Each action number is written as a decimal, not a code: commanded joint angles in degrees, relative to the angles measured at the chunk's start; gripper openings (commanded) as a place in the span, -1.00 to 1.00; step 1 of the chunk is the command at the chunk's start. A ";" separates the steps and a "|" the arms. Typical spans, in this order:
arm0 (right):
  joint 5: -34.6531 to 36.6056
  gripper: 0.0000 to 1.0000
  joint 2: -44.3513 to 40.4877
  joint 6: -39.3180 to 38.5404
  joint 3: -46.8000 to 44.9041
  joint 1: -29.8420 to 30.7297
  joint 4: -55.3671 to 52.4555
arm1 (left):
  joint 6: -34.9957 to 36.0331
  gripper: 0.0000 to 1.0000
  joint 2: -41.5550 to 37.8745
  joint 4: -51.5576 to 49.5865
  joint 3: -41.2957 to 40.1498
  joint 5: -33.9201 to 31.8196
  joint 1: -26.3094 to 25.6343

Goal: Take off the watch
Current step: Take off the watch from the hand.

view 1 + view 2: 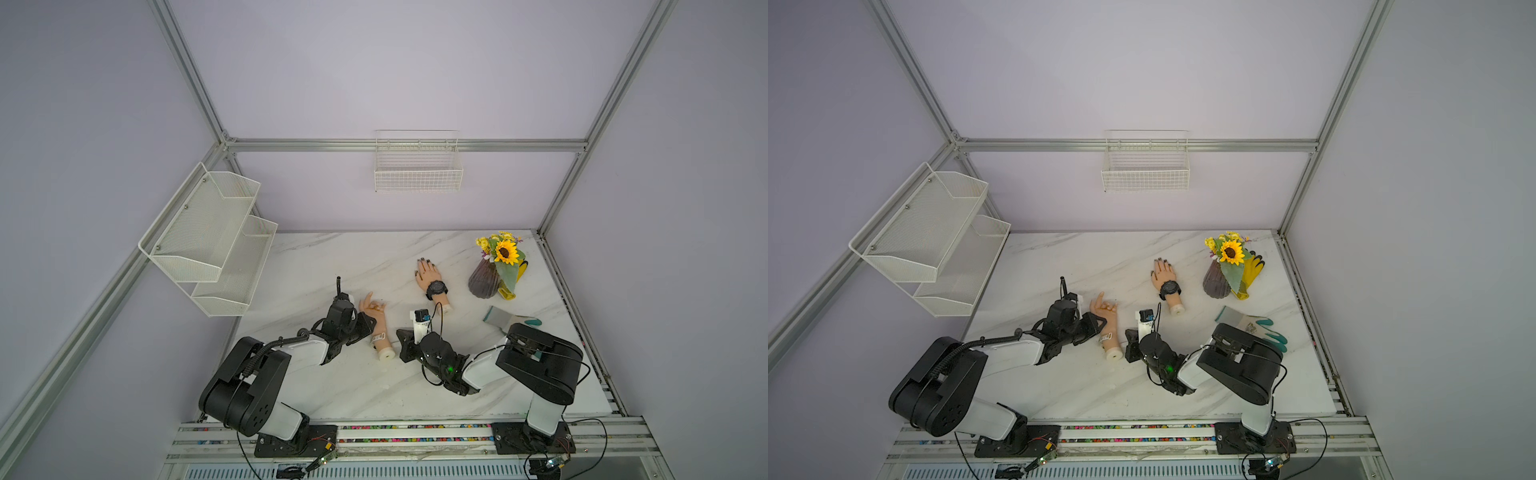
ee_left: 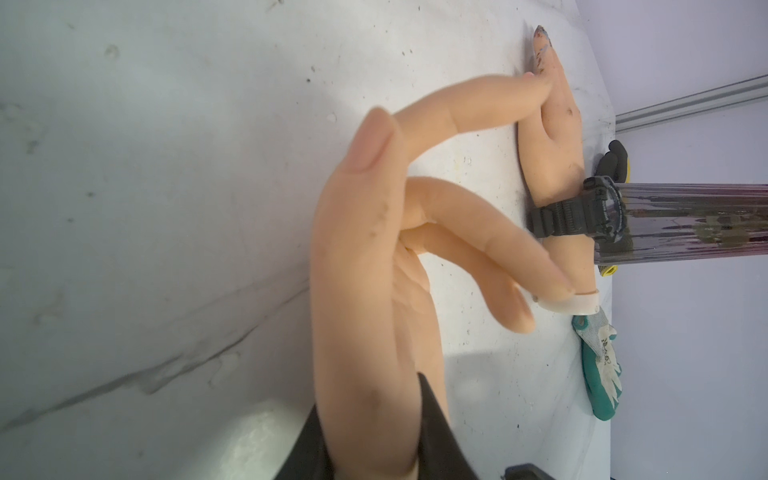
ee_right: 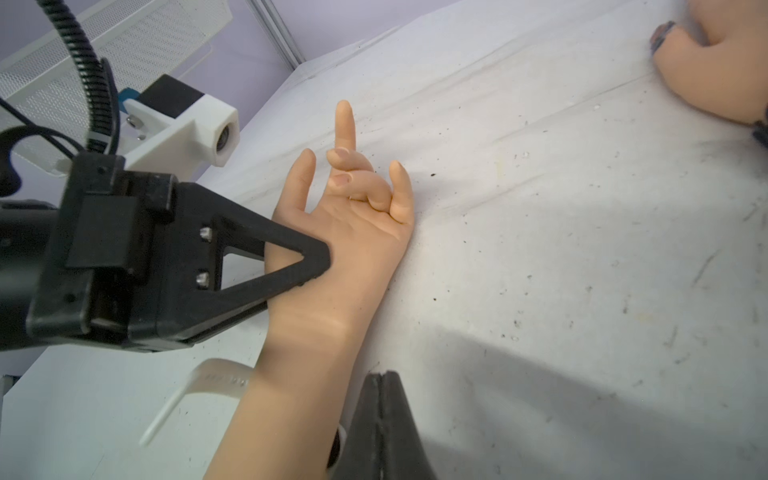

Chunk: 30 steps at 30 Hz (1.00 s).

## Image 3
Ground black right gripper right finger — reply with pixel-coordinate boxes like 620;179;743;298
380;371;436;480

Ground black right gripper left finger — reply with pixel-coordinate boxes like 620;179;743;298
332;374;383;480

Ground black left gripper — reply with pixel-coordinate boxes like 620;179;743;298
1;152;331;351

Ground mannequin hand with bent fingers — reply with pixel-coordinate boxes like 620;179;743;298
206;101;415;479

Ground mannequin hand with painted nails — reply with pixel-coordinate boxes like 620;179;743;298
650;0;767;125

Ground white mesh two-tier shelf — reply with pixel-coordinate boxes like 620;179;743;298
1;1;233;142

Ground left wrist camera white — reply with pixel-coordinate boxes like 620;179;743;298
88;74;240;182

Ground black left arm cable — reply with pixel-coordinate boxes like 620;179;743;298
0;0;121;199

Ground aluminium frame rails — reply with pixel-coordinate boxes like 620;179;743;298
247;0;306;70

